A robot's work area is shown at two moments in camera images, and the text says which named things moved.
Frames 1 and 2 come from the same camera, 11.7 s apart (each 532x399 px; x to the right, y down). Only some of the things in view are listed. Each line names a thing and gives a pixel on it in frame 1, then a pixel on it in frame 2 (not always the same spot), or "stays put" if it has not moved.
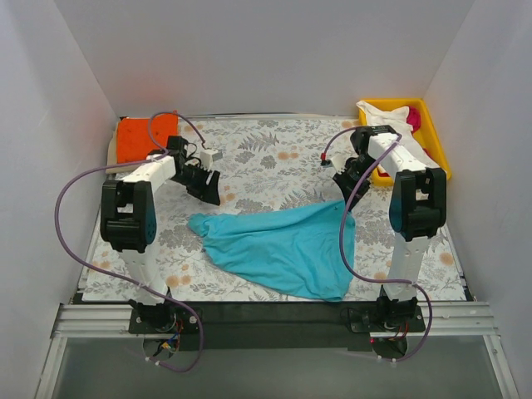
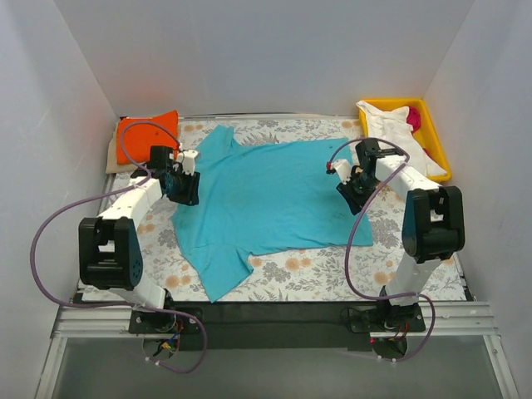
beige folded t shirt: [112, 154] stays put
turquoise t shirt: [297, 248] to [261, 199]
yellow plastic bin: [427, 133] stays put
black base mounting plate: [275, 326] stays put
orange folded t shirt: [134, 138] stays put
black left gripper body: [204, 185] to [188, 189]
